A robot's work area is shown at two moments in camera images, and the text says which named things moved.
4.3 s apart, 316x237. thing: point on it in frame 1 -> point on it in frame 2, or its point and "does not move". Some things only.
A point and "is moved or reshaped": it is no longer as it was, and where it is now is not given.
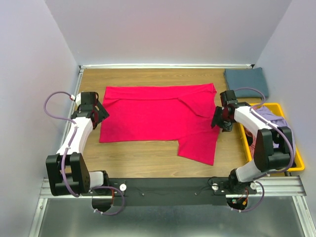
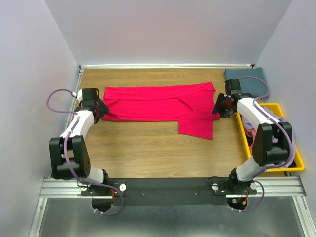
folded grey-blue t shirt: (240, 78) does not move
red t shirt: (182, 112) is moved or reshaped
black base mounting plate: (173, 191) does not move
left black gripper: (102, 113) does not move
